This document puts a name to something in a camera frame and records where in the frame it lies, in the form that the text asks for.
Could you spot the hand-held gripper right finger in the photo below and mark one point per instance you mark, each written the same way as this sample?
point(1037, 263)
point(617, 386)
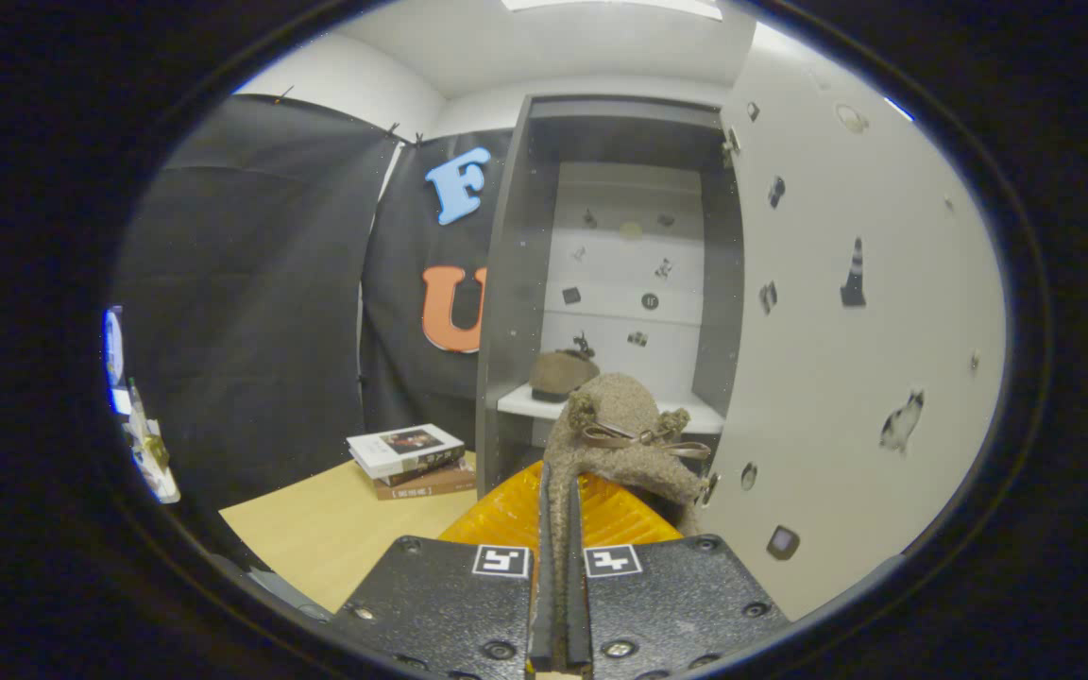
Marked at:
point(577, 604)

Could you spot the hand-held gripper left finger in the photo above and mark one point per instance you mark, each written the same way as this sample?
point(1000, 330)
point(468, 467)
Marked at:
point(542, 604)

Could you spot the brown fuzzy shoe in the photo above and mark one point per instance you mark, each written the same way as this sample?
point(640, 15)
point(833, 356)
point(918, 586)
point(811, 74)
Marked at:
point(563, 373)
point(620, 416)

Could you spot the grey shoe cabinet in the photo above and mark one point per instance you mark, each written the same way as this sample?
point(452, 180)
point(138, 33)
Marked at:
point(506, 312)

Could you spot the grey shoe cabinet door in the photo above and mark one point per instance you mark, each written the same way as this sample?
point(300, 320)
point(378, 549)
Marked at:
point(837, 378)

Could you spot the brown book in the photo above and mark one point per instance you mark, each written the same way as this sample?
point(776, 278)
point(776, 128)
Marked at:
point(431, 487)

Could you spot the dark book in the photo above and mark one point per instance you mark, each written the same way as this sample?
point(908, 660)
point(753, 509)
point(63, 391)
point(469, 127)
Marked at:
point(431, 467)

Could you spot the white book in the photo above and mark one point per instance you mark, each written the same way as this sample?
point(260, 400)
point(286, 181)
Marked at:
point(407, 444)

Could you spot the black backdrop cloth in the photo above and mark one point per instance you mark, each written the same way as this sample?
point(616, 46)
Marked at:
point(251, 283)

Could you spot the green bottle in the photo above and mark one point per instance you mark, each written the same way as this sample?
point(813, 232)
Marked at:
point(137, 406)

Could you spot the computer monitor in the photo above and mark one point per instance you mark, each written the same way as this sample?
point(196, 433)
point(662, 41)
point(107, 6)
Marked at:
point(114, 349)

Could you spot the small ceiling light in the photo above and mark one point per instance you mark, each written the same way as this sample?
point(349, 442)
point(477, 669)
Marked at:
point(898, 109)

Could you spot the long ceiling light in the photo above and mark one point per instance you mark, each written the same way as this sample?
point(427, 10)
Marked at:
point(615, 6)

